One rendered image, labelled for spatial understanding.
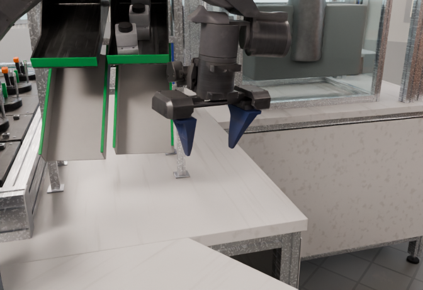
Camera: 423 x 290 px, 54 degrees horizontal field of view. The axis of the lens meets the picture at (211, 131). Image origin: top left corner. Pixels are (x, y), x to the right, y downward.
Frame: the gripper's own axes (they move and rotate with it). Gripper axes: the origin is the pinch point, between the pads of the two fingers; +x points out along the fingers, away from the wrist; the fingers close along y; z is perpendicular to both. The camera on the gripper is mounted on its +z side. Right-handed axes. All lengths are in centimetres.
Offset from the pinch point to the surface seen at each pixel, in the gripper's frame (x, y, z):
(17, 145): 20, 21, 55
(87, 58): -5.8, 9.6, 32.7
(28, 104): 21, 11, 95
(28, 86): 20, 8, 116
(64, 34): -8.7, 10.4, 47.2
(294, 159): 44, -85, 61
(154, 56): -6.6, -3.5, 29.0
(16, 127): 20, 19, 70
